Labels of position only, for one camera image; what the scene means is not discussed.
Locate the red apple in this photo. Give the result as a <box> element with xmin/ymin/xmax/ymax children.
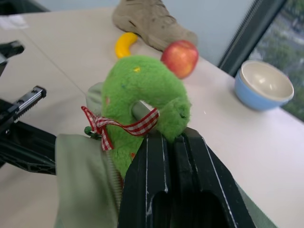
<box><xmin>161</xmin><ymin>39</ymin><xmax>199</xmax><ymax>79</ymax></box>

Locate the light green zipper pouch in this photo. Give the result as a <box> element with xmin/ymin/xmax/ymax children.
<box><xmin>55</xmin><ymin>82</ymin><xmax>279</xmax><ymax>228</ymax></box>

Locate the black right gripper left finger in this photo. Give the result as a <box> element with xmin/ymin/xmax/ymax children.
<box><xmin>119</xmin><ymin>134</ymin><xmax>173</xmax><ymax>228</ymax></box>

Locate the black window frame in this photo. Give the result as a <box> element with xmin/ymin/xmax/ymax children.
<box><xmin>217</xmin><ymin>0</ymin><xmax>289</xmax><ymax>76</ymax></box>

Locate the yellow banana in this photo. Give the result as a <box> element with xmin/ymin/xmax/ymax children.
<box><xmin>114</xmin><ymin>32</ymin><xmax>139</xmax><ymax>59</ymax></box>

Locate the beige sneaker shoe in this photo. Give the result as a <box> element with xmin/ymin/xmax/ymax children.
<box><xmin>112</xmin><ymin>0</ymin><xmax>198</xmax><ymax>52</ymax></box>

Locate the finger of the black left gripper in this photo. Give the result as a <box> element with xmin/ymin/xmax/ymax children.
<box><xmin>0</xmin><ymin>120</ymin><xmax>58</xmax><ymax>177</ymax></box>
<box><xmin>0</xmin><ymin>40</ymin><xmax>25</xmax><ymax>63</ymax></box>

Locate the blue bowl with cream inside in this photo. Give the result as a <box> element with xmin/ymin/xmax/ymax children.
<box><xmin>234</xmin><ymin>59</ymin><xmax>295</xmax><ymax>111</ymax></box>

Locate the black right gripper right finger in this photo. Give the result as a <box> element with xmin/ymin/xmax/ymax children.
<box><xmin>172</xmin><ymin>129</ymin><xmax>257</xmax><ymax>228</ymax></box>

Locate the green plush keychain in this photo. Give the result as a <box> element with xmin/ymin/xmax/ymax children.
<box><xmin>81</xmin><ymin>55</ymin><xmax>192</xmax><ymax>181</ymax></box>

